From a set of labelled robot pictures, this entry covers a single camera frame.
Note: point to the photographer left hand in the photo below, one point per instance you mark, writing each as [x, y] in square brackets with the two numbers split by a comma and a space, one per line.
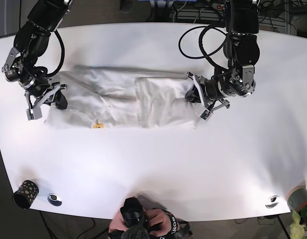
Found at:
[159, 217]

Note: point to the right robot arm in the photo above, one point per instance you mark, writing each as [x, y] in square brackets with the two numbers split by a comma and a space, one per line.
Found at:
[30, 43]

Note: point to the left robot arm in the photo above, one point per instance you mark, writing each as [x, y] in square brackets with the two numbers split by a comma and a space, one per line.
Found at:
[233, 61]

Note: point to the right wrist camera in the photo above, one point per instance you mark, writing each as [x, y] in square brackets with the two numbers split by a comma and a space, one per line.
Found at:
[34, 114]

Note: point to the right silver table grommet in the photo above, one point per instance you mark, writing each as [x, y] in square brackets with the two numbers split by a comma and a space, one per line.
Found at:
[272, 202]

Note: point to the silver table grommet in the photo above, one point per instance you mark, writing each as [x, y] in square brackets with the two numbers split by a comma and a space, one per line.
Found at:
[54, 200]
[272, 202]

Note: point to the black photo camera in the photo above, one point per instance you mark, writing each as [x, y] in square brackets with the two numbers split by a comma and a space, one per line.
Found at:
[133, 214]

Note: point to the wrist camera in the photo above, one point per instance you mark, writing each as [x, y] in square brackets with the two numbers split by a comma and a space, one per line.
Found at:
[34, 114]
[206, 114]

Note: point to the grey plant pot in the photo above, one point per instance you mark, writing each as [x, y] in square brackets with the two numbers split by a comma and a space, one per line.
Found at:
[297, 198]

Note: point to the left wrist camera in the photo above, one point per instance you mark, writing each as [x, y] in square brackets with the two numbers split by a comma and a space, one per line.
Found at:
[206, 114]

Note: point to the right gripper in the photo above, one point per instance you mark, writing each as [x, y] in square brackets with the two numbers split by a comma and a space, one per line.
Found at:
[46, 94]

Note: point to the photographer right hand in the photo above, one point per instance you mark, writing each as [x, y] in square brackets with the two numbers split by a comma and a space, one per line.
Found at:
[117, 223]

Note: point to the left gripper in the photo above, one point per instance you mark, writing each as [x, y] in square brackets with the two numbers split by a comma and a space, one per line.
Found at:
[205, 92]

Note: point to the white colourful-text T-shirt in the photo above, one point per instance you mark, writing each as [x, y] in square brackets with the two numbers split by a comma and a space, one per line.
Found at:
[104, 97]

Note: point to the left silver table grommet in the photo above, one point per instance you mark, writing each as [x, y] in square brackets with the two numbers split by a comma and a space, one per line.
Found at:
[54, 200]

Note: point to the black gold-spotted cup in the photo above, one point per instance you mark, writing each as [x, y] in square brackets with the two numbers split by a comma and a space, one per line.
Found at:
[25, 194]

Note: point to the green potted plant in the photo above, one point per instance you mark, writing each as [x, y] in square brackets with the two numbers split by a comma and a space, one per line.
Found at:
[298, 229]

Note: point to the fuzzy grey microphone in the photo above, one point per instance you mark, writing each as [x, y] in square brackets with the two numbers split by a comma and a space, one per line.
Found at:
[136, 232]

